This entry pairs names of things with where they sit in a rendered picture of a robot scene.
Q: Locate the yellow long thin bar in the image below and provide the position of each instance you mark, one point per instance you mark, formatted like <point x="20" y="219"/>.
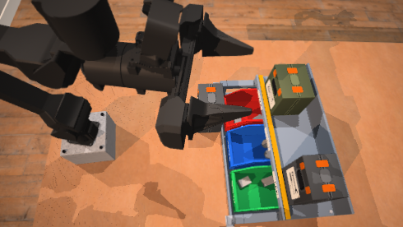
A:
<point x="275" y="151"/>

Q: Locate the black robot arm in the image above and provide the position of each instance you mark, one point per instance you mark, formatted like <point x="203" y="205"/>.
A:
<point x="87" y="30"/>

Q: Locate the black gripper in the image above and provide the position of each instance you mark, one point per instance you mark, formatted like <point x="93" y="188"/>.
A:
<point x="176" y="118"/>

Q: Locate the blue bin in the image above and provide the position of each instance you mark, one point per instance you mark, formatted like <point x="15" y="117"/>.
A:
<point x="246" y="150"/>

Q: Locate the green open bin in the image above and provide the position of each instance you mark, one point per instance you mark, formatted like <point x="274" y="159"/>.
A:
<point x="253" y="197"/>

